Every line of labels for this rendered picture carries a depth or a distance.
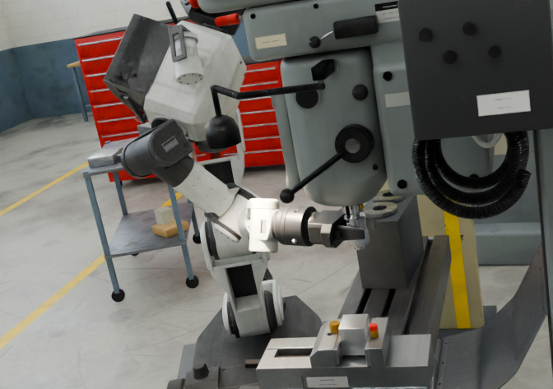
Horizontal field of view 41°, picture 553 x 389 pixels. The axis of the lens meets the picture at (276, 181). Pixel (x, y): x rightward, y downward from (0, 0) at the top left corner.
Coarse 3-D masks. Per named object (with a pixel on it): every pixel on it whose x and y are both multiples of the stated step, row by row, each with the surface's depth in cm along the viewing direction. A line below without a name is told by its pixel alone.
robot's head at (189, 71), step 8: (176, 40) 177; (192, 40) 177; (176, 48) 177; (192, 48) 176; (192, 56) 175; (176, 64) 175; (184, 64) 174; (192, 64) 174; (200, 64) 176; (176, 72) 175; (184, 72) 174; (192, 72) 174; (200, 72) 175; (176, 80) 176; (184, 80) 177; (192, 80) 177; (200, 80) 178
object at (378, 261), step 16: (384, 192) 201; (368, 208) 192; (384, 208) 192; (400, 208) 191; (416, 208) 202; (384, 224) 185; (400, 224) 185; (416, 224) 201; (384, 240) 186; (400, 240) 185; (416, 240) 200; (368, 256) 189; (384, 256) 188; (400, 256) 186; (416, 256) 199; (368, 272) 191; (384, 272) 189; (400, 272) 188; (368, 288) 193; (384, 288) 191; (400, 288) 189
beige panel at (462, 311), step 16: (432, 208) 332; (432, 224) 335; (448, 224) 332; (464, 224) 330; (464, 240) 333; (464, 256) 335; (464, 272) 338; (448, 288) 342; (464, 288) 340; (480, 288) 340; (448, 304) 345; (464, 304) 342; (480, 304) 341; (448, 320) 348; (464, 320) 345; (480, 320) 343
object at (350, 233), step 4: (340, 228) 156; (344, 228) 155; (348, 228) 155; (352, 228) 155; (356, 228) 155; (336, 232) 156; (340, 232) 156; (344, 232) 156; (348, 232) 155; (352, 232) 154; (356, 232) 154; (360, 232) 154; (364, 232) 154; (336, 236) 156; (340, 236) 156; (344, 236) 156; (348, 236) 155; (352, 236) 155; (356, 236) 154; (360, 236) 154; (364, 236) 154; (340, 240) 157; (344, 240) 156
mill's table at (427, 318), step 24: (432, 240) 219; (432, 264) 200; (360, 288) 194; (408, 288) 189; (432, 288) 187; (360, 312) 186; (384, 312) 184; (408, 312) 178; (432, 312) 175; (432, 336) 171
